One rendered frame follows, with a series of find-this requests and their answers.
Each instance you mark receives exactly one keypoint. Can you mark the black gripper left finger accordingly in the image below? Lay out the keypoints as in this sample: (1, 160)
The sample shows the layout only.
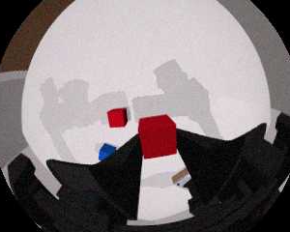
(116, 178)

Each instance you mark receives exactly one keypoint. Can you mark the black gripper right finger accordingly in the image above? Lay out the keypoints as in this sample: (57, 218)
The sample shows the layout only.
(211, 161)

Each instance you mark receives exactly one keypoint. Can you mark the blue cube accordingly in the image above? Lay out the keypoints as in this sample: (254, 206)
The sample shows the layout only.
(106, 150)

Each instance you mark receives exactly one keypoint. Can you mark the red cube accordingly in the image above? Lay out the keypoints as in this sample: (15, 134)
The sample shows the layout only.
(117, 117)
(157, 136)

